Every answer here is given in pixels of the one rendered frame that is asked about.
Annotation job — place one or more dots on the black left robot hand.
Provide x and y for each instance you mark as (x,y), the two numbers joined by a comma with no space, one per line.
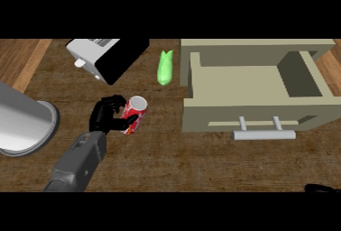
(100,115)

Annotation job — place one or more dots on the white and black toaster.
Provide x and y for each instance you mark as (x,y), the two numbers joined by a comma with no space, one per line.
(106,57)

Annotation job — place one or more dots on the beige cabinet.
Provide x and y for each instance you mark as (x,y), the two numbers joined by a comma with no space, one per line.
(255,48)

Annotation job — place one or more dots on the red soda can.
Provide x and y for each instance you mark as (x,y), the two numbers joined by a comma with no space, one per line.
(134,113)

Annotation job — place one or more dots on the beige open drawer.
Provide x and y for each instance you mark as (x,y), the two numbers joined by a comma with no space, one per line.
(252,96)

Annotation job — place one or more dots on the large grey metal pot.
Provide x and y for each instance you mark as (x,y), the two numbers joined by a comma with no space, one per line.
(22,123)

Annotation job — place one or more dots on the green vegetable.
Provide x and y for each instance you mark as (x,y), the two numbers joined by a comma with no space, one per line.
(165,69)

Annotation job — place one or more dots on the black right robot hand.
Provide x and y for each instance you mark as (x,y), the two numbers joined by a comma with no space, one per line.
(322,188)

